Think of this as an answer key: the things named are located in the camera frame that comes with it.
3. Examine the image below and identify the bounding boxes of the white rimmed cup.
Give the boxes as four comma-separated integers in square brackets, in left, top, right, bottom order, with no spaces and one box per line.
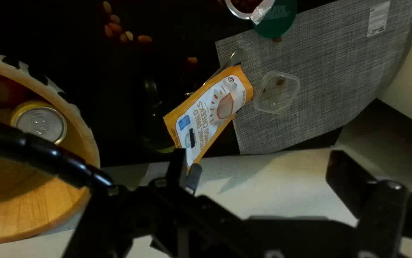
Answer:
[224,0,277,26]

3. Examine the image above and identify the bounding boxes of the grey woven placemat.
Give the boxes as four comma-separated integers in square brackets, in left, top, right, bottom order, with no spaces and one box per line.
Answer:
[214,0,412,155]

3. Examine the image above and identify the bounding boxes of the glossy black cup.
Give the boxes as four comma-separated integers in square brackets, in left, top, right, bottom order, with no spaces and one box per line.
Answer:
[141,78,177,155]

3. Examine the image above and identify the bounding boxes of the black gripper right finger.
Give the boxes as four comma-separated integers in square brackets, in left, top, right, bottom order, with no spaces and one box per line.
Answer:
[326,149,411,241]

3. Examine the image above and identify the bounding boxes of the yellow drink can silver lid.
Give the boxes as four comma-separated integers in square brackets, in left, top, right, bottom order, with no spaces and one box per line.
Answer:
[9,99,69,147]

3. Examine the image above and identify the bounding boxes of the clear plastic lid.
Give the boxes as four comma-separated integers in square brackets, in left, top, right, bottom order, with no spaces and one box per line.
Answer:
[253,71,301,115]

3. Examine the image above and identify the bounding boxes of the white placemat label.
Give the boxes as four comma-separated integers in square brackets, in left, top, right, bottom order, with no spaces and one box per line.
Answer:
[366,0,392,39]

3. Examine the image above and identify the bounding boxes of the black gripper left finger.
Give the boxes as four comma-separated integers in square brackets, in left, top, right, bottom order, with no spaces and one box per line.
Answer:
[165,147,205,198]

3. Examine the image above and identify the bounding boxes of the orange white snack pouch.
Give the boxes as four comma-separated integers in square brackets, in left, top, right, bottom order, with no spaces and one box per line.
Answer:
[162,65,255,169]

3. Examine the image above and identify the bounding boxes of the wooden bowl with black-white outside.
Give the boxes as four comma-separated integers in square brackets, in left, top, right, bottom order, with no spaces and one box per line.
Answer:
[0,46,102,248]

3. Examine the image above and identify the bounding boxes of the black corrugated cable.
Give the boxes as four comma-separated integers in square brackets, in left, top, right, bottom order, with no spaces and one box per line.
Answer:
[0,119,116,192]

